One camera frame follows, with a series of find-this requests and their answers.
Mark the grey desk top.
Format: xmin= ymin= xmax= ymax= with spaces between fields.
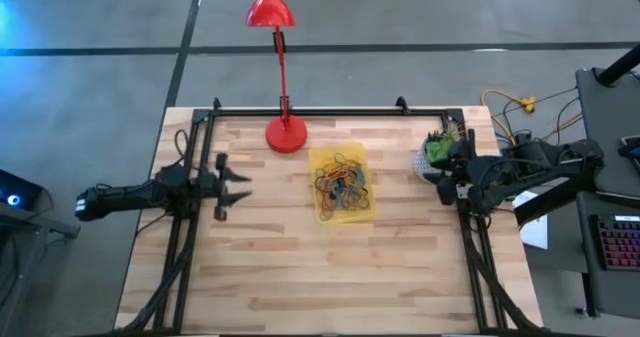
xmin=574 ymin=65 xmax=640 ymax=203
xmin=574 ymin=190 xmax=640 ymax=321

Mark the succulent in patterned white pot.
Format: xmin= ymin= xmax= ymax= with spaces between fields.
xmin=412 ymin=125 xmax=466 ymax=183

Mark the yellow cable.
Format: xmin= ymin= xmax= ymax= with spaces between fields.
xmin=479 ymin=88 xmax=539 ymax=148

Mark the black desk leg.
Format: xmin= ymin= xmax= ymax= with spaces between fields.
xmin=513 ymin=174 xmax=601 ymax=227

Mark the yellow translucent plastic bin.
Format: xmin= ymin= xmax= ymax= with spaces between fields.
xmin=307 ymin=142 xmax=377 ymax=225

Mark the black box with blue light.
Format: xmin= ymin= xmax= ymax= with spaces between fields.
xmin=0 ymin=169 xmax=44 ymax=212

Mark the black smartphone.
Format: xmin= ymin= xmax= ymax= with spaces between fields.
xmin=618 ymin=134 xmax=640 ymax=161

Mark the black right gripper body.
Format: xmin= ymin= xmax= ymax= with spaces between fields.
xmin=436 ymin=128 xmax=479 ymax=207

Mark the white paper sheet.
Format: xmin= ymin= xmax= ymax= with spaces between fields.
xmin=511 ymin=189 xmax=550 ymax=251

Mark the black equipment stand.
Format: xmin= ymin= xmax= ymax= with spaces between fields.
xmin=0 ymin=201 xmax=82 ymax=337

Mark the black pole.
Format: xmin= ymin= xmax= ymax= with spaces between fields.
xmin=594 ymin=43 xmax=640 ymax=88

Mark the backlit black keyboard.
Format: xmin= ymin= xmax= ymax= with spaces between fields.
xmin=589 ymin=213 xmax=640 ymax=273

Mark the red desk lamp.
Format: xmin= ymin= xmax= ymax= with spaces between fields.
xmin=244 ymin=0 xmax=309 ymax=155

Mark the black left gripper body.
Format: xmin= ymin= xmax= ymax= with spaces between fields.
xmin=196 ymin=151 xmax=231 ymax=223

